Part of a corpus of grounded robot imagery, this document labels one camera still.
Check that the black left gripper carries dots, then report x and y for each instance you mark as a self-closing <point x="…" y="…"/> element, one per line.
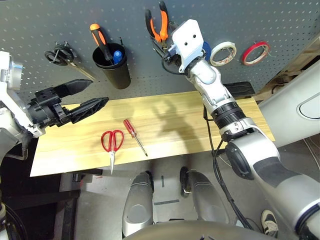
<point x="47" y="110"/>

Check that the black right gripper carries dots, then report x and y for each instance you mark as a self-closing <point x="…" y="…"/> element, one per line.
<point x="172" y="56"/>

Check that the orange black long-nose pliers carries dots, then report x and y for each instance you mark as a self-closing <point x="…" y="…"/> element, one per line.
<point x="163" y="22"/>

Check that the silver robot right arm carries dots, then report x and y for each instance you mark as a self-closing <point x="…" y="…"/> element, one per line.
<point x="250" y="155"/>

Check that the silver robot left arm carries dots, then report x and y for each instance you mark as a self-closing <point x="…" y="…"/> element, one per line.
<point x="10" y="140"/>

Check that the grey metal pegboard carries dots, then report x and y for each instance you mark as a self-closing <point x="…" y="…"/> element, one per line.
<point x="237" y="17"/>

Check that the blue tape roll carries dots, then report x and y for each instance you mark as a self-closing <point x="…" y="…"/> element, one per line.
<point x="206" y="48"/>

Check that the black plastic cup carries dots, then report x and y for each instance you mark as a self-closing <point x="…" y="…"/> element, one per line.
<point x="116" y="75"/>

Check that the white tape roll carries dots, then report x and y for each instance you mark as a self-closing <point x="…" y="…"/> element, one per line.
<point x="231" y="48"/>

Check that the red tape roll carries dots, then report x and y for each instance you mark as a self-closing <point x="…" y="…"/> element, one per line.
<point x="265" y="53"/>

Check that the short black floor tape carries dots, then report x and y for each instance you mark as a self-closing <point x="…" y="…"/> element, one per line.
<point x="162" y="181"/>

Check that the grey floor tape strip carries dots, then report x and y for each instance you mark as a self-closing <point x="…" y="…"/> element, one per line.
<point x="166" y="202"/>

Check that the silver robot right leg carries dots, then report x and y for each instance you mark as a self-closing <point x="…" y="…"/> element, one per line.
<point x="207" y="197"/>

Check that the grey robot torso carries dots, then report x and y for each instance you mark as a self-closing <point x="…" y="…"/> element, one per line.
<point x="187" y="231"/>

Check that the black white sneaker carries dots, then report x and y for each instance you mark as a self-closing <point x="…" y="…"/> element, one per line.
<point x="270" y="222"/>

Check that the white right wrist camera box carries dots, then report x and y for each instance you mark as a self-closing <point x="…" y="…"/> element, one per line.
<point x="187" y="35"/>

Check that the black table bracket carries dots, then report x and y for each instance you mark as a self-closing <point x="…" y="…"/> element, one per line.
<point x="87" y="172"/>

